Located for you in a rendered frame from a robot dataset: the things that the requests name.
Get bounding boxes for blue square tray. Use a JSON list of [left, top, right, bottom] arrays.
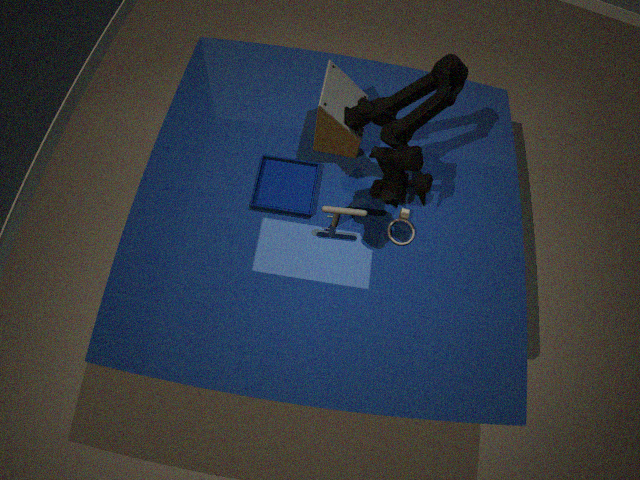
[[250, 154, 320, 218]]

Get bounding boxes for grey metal ring with small tab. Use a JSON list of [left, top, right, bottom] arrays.
[[387, 208, 415, 245]]

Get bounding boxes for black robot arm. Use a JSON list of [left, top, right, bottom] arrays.
[[344, 54, 468, 205]]

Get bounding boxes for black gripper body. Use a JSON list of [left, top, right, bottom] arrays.
[[370, 169, 433, 198]]

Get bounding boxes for dark grey t-shaped steel stake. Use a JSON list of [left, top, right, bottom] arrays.
[[321, 205, 368, 227]]

